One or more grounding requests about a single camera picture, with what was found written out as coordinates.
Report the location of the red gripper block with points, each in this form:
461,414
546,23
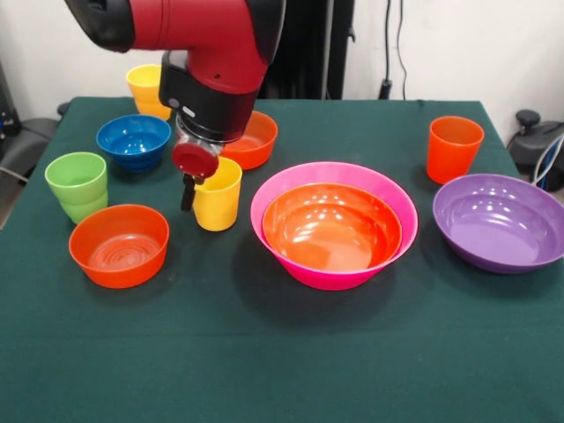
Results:
194,161

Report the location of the yellow plastic cup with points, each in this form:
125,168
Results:
218,207
143,88

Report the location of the large orange plastic bowl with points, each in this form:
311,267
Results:
330,238

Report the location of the large pink plastic bowl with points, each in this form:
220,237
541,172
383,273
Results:
326,278

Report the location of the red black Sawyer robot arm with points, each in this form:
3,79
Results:
198,26

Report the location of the blue plastic bowl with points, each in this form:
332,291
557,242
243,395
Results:
133,145

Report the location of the small orange plastic bowl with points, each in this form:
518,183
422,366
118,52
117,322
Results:
119,264
260,150

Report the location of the green plastic cup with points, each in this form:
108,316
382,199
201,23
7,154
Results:
79,194

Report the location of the black chair base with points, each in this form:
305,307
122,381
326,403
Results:
533,132
31,136

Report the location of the dark green table cloth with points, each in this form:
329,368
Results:
264,352

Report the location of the black column stand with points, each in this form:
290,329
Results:
313,44

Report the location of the orange plastic cup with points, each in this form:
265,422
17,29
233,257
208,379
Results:
454,154

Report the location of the purple plastic bowl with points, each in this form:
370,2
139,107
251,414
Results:
498,238

